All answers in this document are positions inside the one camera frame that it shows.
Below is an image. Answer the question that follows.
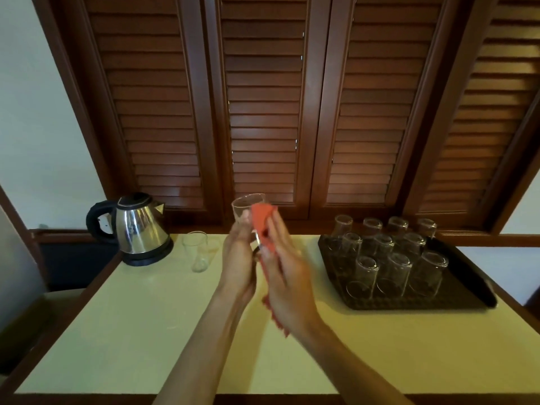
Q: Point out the person's right hand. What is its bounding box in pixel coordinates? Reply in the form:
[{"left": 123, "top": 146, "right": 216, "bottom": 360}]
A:
[{"left": 257, "top": 210, "right": 325, "bottom": 340}]

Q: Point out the person's left hand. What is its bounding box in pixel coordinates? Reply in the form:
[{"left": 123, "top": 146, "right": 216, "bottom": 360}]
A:
[{"left": 216, "top": 209, "right": 259, "bottom": 306}]

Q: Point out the group of clear glasses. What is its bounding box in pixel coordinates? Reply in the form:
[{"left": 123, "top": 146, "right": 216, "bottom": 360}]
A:
[{"left": 182, "top": 231, "right": 220, "bottom": 273}]

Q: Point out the red cloth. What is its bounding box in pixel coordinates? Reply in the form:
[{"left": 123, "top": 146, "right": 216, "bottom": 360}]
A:
[{"left": 250, "top": 202, "right": 292, "bottom": 338}]

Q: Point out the dark brown textured tray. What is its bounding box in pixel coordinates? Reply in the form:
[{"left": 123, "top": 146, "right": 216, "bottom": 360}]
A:
[{"left": 317, "top": 233, "right": 498, "bottom": 312}]

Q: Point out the person's right forearm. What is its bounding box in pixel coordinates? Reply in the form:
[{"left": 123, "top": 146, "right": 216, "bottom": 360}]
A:
[{"left": 300, "top": 319, "right": 414, "bottom": 405}]

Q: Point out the person's left forearm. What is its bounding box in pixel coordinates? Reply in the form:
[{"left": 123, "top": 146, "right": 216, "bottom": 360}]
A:
[{"left": 152, "top": 286, "right": 248, "bottom": 405}]

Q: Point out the steel electric kettle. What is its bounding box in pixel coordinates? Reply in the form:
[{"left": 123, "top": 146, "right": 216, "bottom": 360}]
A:
[
  {"left": 85, "top": 192, "right": 174, "bottom": 267},
  {"left": 122, "top": 236, "right": 174, "bottom": 267}
]

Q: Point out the brown louvered wooden shutter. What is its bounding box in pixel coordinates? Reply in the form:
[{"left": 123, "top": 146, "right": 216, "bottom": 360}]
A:
[
  {"left": 310, "top": 0, "right": 465, "bottom": 220},
  {"left": 31, "top": 0, "right": 224, "bottom": 226},
  {"left": 202, "top": 0, "right": 334, "bottom": 220},
  {"left": 403, "top": 0, "right": 540, "bottom": 232}
]

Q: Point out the brown wooden wall rail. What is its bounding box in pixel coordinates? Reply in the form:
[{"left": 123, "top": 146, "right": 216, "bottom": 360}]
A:
[{"left": 438, "top": 231, "right": 540, "bottom": 248}]

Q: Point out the brown wooden door frame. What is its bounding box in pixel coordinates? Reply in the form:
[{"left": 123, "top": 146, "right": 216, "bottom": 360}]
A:
[{"left": 525, "top": 290, "right": 540, "bottom": 321}]

